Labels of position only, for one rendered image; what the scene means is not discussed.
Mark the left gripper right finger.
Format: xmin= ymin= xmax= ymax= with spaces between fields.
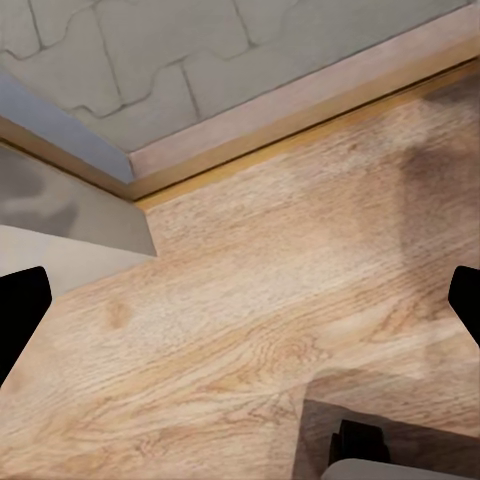
xmin=448 ymin=265 xmax=480 ymax=347

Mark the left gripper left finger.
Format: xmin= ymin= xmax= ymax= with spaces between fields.
xmin=0 ymin=266 xmax=52 ymax=386

